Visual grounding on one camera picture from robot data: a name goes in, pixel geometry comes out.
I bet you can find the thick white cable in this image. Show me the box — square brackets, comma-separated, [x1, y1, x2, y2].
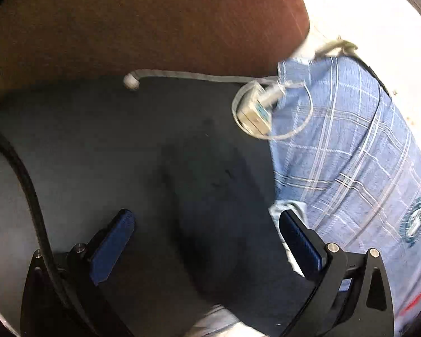
[123, 69, 278, 91]

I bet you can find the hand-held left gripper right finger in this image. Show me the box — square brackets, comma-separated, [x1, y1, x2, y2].
[277, 210, 395, 337]

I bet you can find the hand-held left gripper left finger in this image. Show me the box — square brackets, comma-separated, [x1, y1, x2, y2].
[20, 209, 136, 337]

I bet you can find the brown headboard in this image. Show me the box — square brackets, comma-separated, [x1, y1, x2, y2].
[0, 0, 310, 104]

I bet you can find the blue plaid shirt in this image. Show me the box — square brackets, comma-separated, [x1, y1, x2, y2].
[268, 54, 421, 337]

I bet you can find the white power adapter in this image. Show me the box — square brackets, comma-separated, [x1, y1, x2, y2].
[232, 81, 285, 137]

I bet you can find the thin white cable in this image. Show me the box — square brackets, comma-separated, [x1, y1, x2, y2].
[269, 80, 315, 141]

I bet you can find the beige cloth piece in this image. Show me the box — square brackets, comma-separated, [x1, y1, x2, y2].
[315, 36, 358, 57]

